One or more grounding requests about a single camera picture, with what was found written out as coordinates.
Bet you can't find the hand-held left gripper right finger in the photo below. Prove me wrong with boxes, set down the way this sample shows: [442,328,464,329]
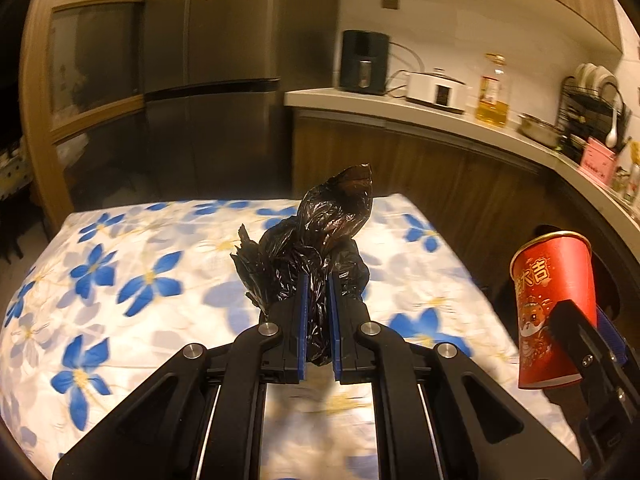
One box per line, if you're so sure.
[327,272,583,480]

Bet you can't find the black air fryer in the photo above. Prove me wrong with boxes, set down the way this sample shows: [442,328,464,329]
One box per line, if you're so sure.
[341,30,391,95]

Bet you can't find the black trash bin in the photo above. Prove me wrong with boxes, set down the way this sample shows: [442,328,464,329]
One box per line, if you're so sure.
[530,222,623,323]

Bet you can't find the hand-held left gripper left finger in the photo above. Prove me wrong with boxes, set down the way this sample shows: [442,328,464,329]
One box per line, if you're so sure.
[52,274,308,480]

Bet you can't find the steel pot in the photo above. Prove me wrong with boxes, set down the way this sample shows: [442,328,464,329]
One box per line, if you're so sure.
[517,112,566,148]

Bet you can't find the red paper cup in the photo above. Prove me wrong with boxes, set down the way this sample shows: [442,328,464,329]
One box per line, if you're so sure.
[510,231,598,391]

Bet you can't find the pink utensil holder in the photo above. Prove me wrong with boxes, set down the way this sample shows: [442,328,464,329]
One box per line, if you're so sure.
[580,137,620,188]

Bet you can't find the yellow container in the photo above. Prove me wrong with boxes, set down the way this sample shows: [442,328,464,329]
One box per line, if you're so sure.
[620,142,640,201]

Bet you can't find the cooking oil bottle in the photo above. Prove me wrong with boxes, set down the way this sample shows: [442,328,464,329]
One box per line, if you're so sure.
[475,53,510,127]

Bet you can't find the table with dotted cloth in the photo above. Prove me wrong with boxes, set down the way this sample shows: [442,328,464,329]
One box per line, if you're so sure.
[0,145,31,196]

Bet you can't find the black dish rack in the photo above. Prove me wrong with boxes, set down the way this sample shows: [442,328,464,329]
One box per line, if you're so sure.
[557,75,631,161]

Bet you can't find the white ladle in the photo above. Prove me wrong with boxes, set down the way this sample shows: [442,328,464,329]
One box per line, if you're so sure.
[605,105,622,147]

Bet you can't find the brownish black plastic bag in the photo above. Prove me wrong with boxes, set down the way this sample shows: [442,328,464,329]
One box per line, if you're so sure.
[230,163,375,366]

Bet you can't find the white electric cooker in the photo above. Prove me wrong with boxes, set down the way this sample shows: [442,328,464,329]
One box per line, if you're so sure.
[405,69,471,112]

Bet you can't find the white plate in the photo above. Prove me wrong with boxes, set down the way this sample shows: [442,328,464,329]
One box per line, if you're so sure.
[574,62,598,91]
[587,65,620,98]

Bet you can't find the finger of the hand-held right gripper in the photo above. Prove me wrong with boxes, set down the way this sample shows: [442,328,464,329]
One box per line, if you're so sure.
[549,299,640,423]
[597,307,630,367]

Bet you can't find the grey refrigerator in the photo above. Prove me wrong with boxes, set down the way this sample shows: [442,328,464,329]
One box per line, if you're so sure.
[142,0,343,201]

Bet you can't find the kitchen counter with wooden cabinets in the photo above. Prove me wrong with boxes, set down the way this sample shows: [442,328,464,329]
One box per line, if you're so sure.
[284,87,640,311]

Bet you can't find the blue floral tablecloth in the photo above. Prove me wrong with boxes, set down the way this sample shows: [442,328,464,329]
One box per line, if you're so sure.
[0,193,581,480]

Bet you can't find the wooden glass door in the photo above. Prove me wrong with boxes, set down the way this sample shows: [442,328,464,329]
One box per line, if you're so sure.
[20,0,151,231]

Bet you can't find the black power cable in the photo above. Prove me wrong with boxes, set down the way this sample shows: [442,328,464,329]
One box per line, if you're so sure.
[386,69,410,99]

